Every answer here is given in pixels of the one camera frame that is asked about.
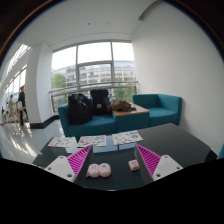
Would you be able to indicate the shiny black backpack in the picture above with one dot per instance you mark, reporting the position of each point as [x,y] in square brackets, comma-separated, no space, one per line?
[80,110]

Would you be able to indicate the person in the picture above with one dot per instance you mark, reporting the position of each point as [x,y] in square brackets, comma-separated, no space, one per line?
[22,105]
[11,106]

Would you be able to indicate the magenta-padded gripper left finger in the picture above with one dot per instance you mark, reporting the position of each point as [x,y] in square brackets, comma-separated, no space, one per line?
[63,166]

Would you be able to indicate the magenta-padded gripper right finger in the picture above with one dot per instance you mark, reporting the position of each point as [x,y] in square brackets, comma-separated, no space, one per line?
[165,166]

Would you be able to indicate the brown bag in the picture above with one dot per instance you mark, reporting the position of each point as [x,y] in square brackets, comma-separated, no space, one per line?
[122,105]

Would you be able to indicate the teal wood-topped side table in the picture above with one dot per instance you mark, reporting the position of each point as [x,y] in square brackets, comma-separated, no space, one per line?
[131,121]

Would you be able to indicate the metal window railing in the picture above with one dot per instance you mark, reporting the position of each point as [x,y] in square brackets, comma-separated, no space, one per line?
[115,84]

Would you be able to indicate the teal armchair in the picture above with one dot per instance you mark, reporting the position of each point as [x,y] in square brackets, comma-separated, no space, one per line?
[165,111]

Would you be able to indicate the black backpack with label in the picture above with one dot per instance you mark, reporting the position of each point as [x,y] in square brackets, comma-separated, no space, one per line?
[100,101]

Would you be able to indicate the teal sofa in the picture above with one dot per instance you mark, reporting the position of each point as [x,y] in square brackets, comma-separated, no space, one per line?
[96,128]

